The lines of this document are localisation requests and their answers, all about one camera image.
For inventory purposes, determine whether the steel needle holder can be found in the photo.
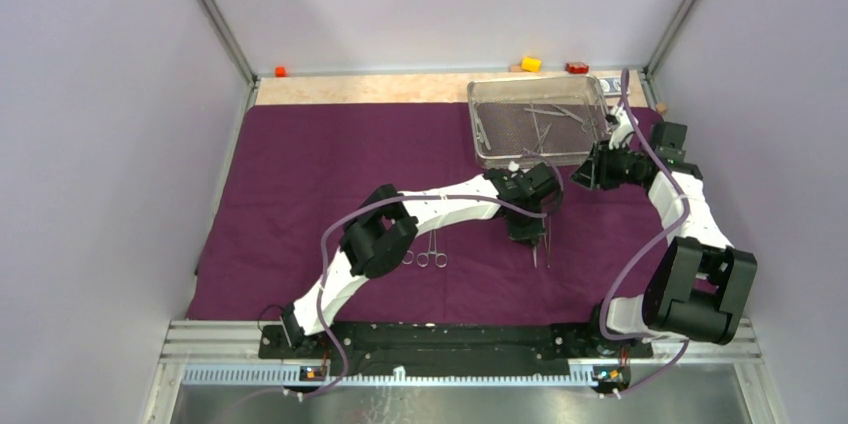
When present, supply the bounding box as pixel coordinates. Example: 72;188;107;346
543;235;551;269

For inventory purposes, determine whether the metal mesh instrument tray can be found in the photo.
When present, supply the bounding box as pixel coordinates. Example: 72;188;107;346
467;75;610;168

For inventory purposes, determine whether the blue playing card deck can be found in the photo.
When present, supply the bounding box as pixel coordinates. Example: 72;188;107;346
598;77;622;96

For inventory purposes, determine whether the steel hemostat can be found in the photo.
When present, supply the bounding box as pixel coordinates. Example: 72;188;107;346
415;230;448;268

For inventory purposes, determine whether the steel forceps clamp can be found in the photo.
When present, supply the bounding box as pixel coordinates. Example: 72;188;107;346
402;251;416;265

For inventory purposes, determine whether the purple cloth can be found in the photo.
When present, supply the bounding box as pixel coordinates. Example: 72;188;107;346
185;102;731;328

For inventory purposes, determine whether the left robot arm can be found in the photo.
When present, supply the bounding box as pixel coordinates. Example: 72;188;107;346
281;163;564;358

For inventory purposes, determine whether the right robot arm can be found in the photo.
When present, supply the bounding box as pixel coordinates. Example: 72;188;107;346
571;122;757;356

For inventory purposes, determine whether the red small block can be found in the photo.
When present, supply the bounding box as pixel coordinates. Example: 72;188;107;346
564;61;590;75

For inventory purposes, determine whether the yellow small block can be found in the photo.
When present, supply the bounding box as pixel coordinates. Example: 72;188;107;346
520;56;542;73

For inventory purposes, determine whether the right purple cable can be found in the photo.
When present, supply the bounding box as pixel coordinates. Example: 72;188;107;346
597;68;693;399

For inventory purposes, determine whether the purple cable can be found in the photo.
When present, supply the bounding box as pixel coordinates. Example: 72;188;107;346
597;68;693;399
316;150;566;402

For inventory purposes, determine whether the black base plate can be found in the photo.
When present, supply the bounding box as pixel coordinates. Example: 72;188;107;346
258;322;626;377

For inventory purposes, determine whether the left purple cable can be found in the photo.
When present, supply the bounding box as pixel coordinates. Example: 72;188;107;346
316;150;566;402

